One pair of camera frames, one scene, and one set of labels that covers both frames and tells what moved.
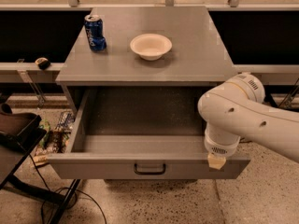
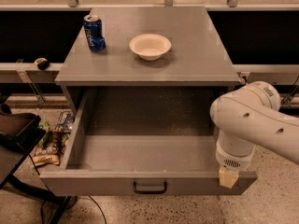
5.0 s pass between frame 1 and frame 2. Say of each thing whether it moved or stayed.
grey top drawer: moved
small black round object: stayed
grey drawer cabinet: stayed
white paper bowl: stayed
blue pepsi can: stayed
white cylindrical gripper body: moved
